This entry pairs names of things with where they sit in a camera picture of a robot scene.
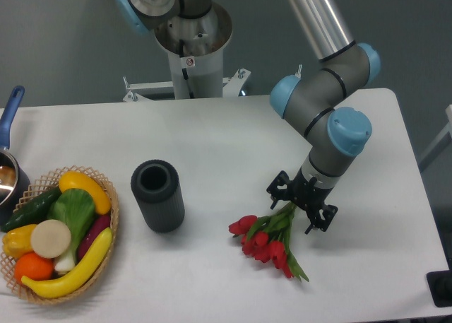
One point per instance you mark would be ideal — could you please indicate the dark grey ribbed vase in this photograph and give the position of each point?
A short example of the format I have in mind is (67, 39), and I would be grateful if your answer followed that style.
(156, 187)

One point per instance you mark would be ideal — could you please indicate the yellow banana-shaped squash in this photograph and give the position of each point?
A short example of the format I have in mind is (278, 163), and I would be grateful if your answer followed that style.
(79, 275)

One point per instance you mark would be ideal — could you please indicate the purple eggplant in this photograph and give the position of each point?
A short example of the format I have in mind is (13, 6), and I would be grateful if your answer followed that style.
(95, 229)

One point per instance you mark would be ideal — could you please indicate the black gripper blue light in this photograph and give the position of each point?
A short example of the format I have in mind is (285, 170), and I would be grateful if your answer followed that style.
(303, 192)

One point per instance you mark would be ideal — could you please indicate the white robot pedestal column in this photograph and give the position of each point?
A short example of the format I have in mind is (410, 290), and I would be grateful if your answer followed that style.
(195, 54)

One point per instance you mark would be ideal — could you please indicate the red tulip bouquet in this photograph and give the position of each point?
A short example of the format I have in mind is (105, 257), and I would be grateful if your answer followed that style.
(267, 239)

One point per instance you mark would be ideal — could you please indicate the yellow bell pepper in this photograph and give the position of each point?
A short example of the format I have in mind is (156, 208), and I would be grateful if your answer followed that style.
(17, 242)

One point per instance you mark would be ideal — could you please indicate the yellow squash upper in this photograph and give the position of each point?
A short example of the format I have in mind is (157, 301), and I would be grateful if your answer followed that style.
(78, 180)

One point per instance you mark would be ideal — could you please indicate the white furniture piece right edge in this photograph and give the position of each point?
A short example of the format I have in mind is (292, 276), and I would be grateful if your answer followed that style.
(438, 144)

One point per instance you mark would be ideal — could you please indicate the beige round disc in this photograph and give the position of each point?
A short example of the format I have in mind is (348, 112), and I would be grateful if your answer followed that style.
(50, 239)

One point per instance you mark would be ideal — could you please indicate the green cucumber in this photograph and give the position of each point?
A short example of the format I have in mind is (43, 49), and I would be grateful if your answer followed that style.
(32, 212)

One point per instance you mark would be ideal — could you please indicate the white metal base frame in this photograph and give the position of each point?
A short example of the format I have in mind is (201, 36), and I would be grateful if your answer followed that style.
(231, 86)

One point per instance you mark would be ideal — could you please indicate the woven wicker basket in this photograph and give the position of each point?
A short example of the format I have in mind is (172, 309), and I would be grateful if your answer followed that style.
(40, 185)

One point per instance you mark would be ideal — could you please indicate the orange fruit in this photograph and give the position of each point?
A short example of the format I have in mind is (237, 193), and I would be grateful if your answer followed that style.
(34, 267)

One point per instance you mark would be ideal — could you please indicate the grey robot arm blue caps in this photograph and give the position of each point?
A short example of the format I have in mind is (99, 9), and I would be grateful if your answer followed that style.
(313, 107)

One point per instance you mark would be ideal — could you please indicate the blue handled saucepan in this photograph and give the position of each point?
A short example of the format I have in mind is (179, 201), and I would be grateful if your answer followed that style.
(14, 181)

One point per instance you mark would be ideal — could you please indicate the black device at table edge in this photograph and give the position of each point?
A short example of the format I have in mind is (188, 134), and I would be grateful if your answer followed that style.
(440, 287)

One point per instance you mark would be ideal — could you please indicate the green bok choy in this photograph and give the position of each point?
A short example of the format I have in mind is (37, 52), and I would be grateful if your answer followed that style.
(76, 209)

